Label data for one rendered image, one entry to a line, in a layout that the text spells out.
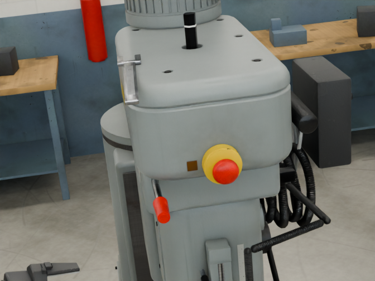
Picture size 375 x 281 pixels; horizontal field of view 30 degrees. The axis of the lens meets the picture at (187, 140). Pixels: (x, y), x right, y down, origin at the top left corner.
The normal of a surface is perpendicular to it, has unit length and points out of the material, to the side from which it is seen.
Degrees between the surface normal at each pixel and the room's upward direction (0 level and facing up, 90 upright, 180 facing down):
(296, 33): 90
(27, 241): 0
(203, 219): 90
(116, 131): 0
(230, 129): 90
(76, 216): 0
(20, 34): 90
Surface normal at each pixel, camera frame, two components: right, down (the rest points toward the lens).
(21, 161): -0.09, -0.92
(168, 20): -0.10, 0.38
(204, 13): 0.63, 0.24
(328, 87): 0.14, 0.36
